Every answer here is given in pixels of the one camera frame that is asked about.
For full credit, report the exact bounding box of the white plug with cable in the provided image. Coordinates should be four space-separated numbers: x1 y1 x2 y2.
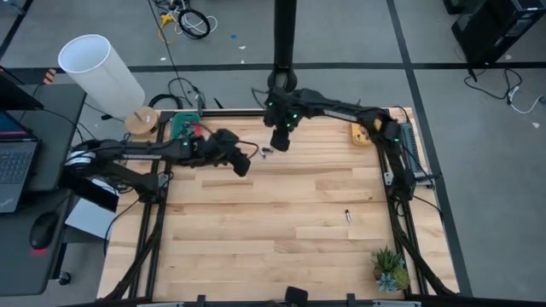
506 84 543 115

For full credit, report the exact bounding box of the thin black floor cable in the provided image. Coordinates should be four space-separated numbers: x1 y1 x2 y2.
463 67 524 101

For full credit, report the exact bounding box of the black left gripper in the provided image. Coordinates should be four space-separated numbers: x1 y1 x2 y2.
187 127 253 178

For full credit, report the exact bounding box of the white shade wooden base lamp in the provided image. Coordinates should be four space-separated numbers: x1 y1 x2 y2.
57 33 160 138

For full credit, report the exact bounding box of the grey blue power strip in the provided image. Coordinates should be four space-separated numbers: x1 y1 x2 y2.
398 122 434 187

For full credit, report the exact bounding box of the black flat box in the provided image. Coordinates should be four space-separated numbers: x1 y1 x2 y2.
59 168 121 213

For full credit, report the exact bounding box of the grey laptop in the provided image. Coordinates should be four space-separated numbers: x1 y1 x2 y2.
0 111 40 214

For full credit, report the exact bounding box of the black rounded object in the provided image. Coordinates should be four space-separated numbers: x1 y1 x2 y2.
284 286 309 306

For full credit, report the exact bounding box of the small green succulent plant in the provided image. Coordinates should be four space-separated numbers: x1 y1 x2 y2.
370 246 411 294

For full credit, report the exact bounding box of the black equipment cabinet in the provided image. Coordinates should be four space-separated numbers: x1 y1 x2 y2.
442 0 546 67

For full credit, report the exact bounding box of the black computer mouse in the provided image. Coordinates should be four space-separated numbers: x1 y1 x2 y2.
28 211 61 252

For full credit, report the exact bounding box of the pale grey flat box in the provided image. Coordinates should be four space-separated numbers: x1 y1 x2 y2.
64 200 117 240

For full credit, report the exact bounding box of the teal plastic bin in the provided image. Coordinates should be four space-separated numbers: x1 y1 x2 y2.
170 111 201 141

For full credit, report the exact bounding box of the black desk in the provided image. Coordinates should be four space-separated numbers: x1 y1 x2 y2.
0 83 88 295

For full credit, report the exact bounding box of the black monitor back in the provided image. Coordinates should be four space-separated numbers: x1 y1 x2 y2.
0 66 45 113

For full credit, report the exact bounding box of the black cable coil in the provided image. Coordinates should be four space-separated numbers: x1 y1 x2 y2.
177 8 212 41

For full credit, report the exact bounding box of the yellow plastic bin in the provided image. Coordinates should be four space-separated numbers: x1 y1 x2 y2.
350 122 373 148

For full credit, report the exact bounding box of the black pole with round end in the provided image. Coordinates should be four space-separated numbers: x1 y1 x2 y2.
266 0 299 93

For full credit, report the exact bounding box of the thick black cable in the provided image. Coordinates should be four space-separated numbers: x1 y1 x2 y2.
148 93 184 111

